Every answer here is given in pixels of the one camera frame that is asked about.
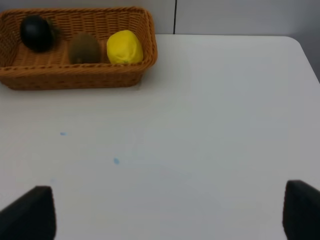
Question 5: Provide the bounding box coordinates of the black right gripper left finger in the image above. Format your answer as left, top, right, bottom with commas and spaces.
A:
0, 186, 57, 240

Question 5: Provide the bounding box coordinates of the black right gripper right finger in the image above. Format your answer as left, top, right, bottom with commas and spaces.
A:
282, 180, 320, 240

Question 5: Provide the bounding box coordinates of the brown kiwi fruit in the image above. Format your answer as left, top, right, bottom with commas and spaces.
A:
68, 32, 101, 64

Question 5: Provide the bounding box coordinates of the dark mangosteen fruit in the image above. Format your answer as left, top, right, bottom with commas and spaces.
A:
19, 14, 60, 53

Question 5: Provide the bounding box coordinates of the yellow lemon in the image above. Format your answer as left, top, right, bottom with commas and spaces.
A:
106, 30, 144, 64

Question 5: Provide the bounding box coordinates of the orange wicker basket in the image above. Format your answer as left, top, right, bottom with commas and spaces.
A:
0, 6, 158, 91

